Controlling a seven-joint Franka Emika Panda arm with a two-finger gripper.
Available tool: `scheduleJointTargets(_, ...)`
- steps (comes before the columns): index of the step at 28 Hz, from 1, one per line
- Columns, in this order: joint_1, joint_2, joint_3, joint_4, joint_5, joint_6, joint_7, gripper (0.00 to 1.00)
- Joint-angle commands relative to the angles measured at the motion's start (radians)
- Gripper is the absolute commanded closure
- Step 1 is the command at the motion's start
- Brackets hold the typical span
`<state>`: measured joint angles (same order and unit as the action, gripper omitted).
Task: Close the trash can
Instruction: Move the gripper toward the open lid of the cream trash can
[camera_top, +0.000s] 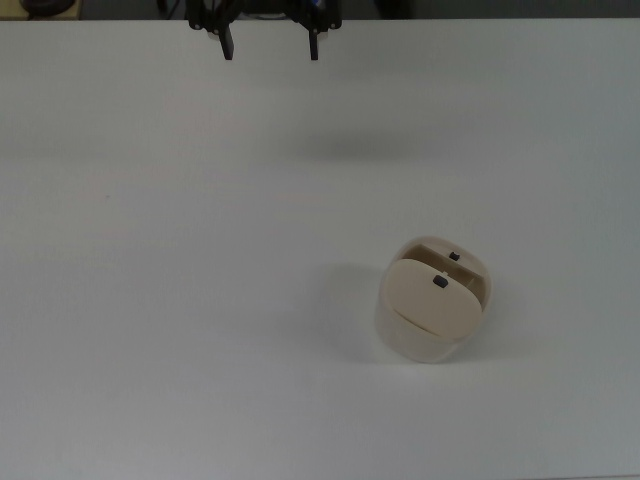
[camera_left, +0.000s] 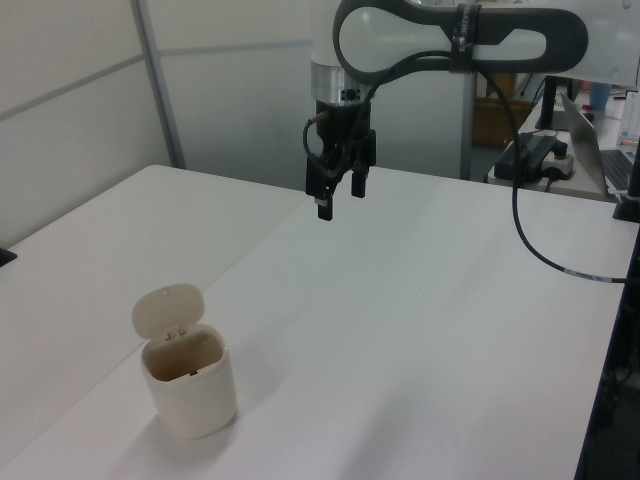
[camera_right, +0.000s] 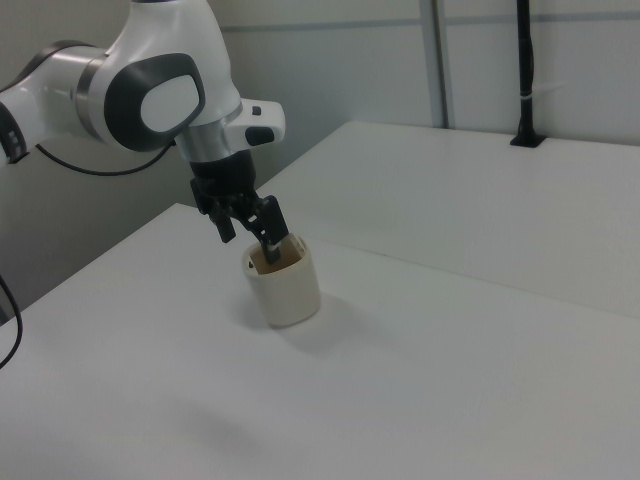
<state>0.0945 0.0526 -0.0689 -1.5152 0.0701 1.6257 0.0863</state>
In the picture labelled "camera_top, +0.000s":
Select small cream trash can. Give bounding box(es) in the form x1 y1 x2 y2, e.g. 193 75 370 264
373 233 494 364

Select light brown desk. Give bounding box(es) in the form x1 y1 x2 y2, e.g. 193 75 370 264
0 0 81 21

